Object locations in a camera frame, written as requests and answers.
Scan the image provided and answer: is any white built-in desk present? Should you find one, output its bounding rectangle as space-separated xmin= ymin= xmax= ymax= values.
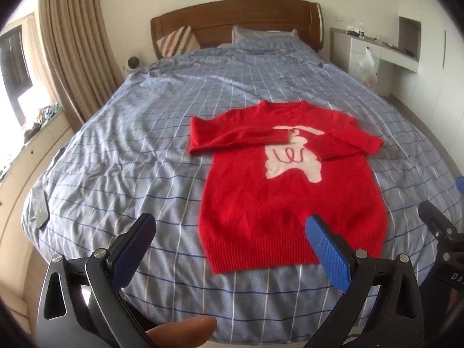
xmin=330 ymin=16 xmax=423 ymax=97

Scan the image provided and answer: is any window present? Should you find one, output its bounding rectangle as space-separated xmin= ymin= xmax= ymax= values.
xmin=0 ymin=22 xmax=33 ymax=127

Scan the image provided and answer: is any small round speaker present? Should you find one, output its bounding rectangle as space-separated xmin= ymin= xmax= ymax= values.
xmin=123 ymin=55 xmax=141 ymax=75

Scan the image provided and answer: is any wooden headboard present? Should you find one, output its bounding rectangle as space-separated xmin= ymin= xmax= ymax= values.
xmin=150 ymin=0 xmax=324 ymax=60

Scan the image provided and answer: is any white pillow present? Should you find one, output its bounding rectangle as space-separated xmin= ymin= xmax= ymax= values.
xmin=232 ymin=25 xmax=300 ymax=46

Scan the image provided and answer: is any clutter on windowsill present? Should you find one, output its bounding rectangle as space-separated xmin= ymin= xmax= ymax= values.
xmin=22 ymin=103 xmax=64 ymax=142

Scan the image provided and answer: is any blue checked duvet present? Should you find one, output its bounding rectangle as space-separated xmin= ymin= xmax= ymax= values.
xmin=21 ymin=38 xmax=464 ymax=345

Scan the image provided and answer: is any white plastic bag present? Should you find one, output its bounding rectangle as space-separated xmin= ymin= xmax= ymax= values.
xmin=354 ymin=47 xmax=379 ymax=88

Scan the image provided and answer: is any white windowsill cabinet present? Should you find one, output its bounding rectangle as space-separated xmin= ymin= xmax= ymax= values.
xmin=0 ymin=109 xmax=73 ymax=334

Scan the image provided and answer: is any striped pillow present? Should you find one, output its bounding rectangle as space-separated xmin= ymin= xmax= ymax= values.
xmin=158 ymin=25 xmax=201 ymax=59

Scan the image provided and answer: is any beige curtain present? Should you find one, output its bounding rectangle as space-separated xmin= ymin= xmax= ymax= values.
xmin=38 ymin=0 xmax=126 ymax=133

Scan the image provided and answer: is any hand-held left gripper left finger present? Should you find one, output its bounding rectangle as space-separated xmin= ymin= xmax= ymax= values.
xmin=36 ymin=212 xmax=157 ymax=348

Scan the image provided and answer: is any grey flat pouch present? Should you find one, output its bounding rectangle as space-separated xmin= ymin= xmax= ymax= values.
xmin=29 ymin=185 xmax=50 ymax=230

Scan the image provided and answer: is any red knitted sweater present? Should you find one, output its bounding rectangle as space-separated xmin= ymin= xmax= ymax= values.
xmin=188 ymin=101 xmax=389 ymax=275

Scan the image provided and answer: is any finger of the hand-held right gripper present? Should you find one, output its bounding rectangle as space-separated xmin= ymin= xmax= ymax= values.
xmin=418 ymin=175 xmax=464 ymax=249

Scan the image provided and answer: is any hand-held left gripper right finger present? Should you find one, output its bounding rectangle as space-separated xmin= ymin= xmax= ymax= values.
xmin=305 ymin=215 xmax=425 ymax=348

